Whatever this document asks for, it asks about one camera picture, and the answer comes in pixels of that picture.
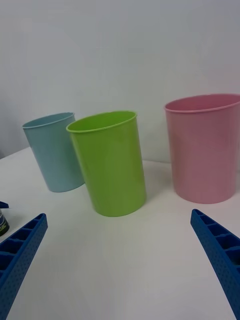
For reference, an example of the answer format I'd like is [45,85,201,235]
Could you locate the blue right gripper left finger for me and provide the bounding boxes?
[0,212,49,320]

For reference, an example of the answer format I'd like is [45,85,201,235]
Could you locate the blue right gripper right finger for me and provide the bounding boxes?
[190,208,240,320]

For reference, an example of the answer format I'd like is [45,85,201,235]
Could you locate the black drink can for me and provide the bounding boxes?
[0,208,11,234]

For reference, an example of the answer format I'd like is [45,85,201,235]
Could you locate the pale blue plastic bin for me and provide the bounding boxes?
[21,112,86,193]

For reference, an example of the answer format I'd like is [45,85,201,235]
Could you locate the pink plastic bin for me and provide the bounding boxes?
[163,93,240,205]

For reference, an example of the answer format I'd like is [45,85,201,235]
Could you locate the green plastic bin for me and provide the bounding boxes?
[65,110,147,218]

